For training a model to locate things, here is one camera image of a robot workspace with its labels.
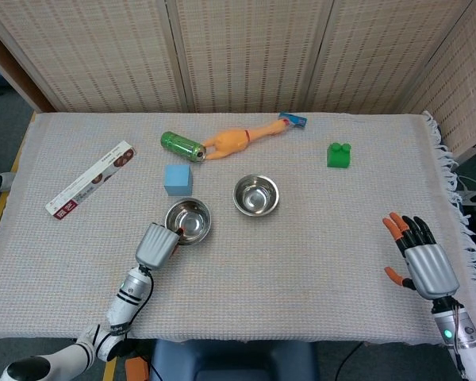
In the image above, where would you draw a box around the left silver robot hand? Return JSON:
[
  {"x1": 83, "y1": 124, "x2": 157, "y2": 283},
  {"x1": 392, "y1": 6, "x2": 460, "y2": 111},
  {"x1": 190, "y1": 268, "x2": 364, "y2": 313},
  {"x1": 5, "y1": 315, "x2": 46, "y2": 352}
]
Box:
[{"x1": 135, "y1": 222, "x2": 186, "y2": 272}]

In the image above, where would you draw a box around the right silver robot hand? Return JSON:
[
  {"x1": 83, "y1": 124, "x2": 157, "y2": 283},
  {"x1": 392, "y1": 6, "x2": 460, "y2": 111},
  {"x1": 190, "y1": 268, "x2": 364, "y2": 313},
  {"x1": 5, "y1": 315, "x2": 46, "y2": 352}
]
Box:
[{"x1": 382, "y1": 212, "x2": 461, "y2": 300}]

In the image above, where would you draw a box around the steel bowl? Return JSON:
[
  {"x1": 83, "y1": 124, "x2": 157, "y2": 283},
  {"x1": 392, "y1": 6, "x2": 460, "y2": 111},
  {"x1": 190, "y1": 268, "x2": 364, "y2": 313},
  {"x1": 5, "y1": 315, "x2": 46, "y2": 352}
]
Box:
[
  {"x1": 235, "y1": 200, "x2": 279, "y2": 217},
  {"x1": 232, "y1": 174, "x2": 281, "y2": 214},
  {"x1": 164, "y1": 198, "x2": 213, "y2": 246}
]

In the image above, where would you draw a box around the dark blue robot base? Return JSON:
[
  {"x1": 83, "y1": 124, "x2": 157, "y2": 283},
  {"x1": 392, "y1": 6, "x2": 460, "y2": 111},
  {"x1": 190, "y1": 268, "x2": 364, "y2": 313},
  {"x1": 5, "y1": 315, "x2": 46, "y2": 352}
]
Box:
[{"x1": 149, "y1": 339, "x2": 319, "y2": 381}]

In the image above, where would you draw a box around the light blue foam cube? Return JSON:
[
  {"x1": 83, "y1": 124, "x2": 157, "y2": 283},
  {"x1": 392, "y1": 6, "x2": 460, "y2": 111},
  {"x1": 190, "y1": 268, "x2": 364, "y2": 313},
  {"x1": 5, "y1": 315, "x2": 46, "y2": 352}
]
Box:
[{"x1": 164, "y1": 164, "x2": 194, "y2": 197}]

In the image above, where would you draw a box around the white metal clamp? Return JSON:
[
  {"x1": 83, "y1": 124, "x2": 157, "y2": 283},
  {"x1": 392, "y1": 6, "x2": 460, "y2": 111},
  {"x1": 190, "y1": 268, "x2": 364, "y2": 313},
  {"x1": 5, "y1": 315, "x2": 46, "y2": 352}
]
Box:
[{"x1": 455, "y1": 187, "x2": 476, "y2": 208}]

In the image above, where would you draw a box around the baking paper box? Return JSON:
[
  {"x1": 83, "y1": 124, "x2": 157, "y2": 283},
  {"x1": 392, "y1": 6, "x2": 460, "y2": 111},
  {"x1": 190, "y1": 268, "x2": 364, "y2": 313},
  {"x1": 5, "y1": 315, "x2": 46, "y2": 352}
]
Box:
[{"x1": 45, "y1": 140, "x2": 137, "y2": 220}]

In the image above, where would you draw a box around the green drink can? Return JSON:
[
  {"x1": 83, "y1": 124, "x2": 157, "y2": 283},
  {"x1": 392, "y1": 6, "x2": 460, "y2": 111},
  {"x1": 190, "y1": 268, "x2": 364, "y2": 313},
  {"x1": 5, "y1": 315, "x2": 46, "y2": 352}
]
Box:
[{"x1": 160, "y1": 131, "x2": 207, "y2": 164}]

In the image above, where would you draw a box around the orange box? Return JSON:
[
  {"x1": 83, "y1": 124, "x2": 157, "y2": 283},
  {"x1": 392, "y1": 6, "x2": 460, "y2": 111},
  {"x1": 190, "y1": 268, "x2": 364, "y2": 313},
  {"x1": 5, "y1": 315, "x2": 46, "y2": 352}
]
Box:
[{"x1": 125, "y1": 358, "x2": 151, "y2": 381}]

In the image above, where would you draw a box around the orange rubber chicken toy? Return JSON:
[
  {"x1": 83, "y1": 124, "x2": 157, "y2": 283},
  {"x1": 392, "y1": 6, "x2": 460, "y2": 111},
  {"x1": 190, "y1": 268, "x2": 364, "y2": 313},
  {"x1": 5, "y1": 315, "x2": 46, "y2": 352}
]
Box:
[{"x1": 201, "y1": 120, "x2": 294, "y2": 161}]

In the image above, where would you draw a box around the woven grey tablecloth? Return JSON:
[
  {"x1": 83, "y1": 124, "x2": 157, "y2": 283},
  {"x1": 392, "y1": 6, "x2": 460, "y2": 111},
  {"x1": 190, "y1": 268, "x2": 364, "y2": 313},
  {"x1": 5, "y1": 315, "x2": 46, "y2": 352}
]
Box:
[{"x1": 0, "y1": 110, "x2": 476, "y2": 347}]

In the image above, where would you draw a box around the green toy brick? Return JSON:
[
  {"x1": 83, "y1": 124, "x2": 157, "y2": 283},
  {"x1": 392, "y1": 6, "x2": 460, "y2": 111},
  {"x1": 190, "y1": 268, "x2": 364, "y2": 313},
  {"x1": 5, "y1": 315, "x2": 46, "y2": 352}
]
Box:
[{"x1": 326, "y1": 141, "x2": 354, "y2": 170}]

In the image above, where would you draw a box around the woven folding screen panel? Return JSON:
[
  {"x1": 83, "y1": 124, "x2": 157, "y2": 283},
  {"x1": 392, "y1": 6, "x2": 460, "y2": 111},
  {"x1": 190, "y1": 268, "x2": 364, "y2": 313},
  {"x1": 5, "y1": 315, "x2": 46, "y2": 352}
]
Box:
[
  {"x1": 313, "y1": 0, "x2": 467, "y2": 114},
  {"x1": 165, "y1": 0, "x2": 335, "y2": 114},
  {"x1": 0, "y1": 0, "x2": 194, "y2": 114},
  {"x1": 400, "y1": 0, "x2": 476, "y2": 158}
]

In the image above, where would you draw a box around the brown wooden board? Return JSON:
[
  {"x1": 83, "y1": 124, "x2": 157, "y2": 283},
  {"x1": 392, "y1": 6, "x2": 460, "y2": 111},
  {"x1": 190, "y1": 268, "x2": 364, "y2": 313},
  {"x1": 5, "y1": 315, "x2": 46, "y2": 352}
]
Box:
[{"x1": 0, "y1": 23, "x2": 55, "y2": 113}]

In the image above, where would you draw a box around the black cable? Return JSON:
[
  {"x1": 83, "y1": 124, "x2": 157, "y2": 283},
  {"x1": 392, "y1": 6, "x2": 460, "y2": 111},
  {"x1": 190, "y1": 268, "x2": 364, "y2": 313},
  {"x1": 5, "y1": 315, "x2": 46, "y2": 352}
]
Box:
[{"x1": 332, "y1": 341, "x2": 367, "y2": 381}]

